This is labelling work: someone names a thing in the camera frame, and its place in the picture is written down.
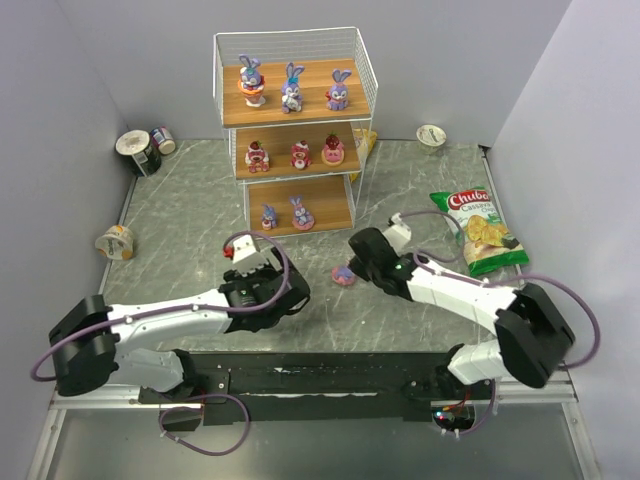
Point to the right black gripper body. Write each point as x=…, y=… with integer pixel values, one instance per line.
x=364, y=262

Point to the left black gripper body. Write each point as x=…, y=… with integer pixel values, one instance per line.
x=288, y=288

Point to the purple bunny candle donut toy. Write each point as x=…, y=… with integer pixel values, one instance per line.
x=343, y=275

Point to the small purple bunny cupcake toy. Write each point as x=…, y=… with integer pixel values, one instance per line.
x=268, y=218

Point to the pink bear strawberry donut toy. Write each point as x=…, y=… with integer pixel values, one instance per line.
x=332, y=153

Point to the pink bear roll cake toy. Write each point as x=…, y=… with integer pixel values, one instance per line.
x=300, y=155

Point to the strawberry cake slice toy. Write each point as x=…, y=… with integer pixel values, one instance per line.
x=257, y=158

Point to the purple bunny red bow toy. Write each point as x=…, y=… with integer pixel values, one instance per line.
x=337, y=95

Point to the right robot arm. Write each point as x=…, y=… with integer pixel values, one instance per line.
x=531, y=337

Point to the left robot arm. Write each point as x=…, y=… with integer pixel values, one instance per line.
x=97, y=343

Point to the green chips bag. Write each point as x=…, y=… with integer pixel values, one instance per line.
x=478, y=226

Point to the yellow snack packet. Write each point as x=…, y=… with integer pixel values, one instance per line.
x=364, y=141

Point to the white yogurt cup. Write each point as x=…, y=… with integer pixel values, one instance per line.
x=431, y=137

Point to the tipped paper cup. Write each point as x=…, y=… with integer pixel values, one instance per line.
x=117, y=243

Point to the blue white small can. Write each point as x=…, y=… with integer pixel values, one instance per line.
x=163, y=140

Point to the dark paper cup white lid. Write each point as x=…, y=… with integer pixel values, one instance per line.
x=139, y=153

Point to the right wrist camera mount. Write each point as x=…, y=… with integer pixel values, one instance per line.
x=398, y=233

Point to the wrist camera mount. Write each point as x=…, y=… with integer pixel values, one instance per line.
x=245, y=255
x=398, y=233

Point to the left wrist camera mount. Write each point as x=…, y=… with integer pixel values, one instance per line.
x=245, y=255

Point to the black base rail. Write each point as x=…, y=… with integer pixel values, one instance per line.
x=269, y=386

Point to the white wire wooden shelf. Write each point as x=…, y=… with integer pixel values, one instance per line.
x=331, y=194

